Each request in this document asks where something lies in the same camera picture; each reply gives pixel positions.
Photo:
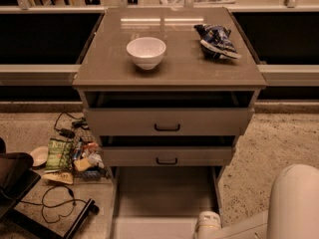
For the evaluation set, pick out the grey bottom drawer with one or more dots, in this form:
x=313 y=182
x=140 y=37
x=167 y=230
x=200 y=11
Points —
x=161 y=202

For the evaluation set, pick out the grey drawer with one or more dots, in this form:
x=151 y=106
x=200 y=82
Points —
x=161 y=202
x=169 y=113
x=168 y=150

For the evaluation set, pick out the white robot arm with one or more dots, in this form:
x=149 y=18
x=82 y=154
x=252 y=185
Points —
x=293 y=211

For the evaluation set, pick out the grey middle drawer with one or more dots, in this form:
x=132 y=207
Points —
x=168 y=150

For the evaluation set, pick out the grey three-drawer cabinet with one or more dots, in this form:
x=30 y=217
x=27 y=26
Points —
x=108 y=67

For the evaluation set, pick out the grey top drawer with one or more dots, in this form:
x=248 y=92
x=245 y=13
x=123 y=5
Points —
x=169 y=113

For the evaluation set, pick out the yellow sponge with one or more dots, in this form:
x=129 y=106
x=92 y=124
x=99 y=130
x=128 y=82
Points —
x=82 y=164

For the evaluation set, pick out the tan snack bag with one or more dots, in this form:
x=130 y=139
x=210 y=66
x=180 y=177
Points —
x=63 y=177

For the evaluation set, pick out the green chip bag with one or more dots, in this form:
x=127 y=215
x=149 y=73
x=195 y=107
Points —
x=59 y=155

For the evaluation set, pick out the white ceramic bowl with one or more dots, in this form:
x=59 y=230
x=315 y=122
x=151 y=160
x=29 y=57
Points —
x=146 y=52

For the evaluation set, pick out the white plate on floor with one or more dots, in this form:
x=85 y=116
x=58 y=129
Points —
x=40 y=155

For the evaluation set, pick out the blue chip bag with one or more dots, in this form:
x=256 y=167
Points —
x=215 y=42

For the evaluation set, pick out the black chair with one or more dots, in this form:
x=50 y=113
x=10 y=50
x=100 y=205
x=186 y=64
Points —
x=16 y=178

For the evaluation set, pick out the wire basket with snacks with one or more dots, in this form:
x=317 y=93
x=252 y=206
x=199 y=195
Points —
x=85 y=146

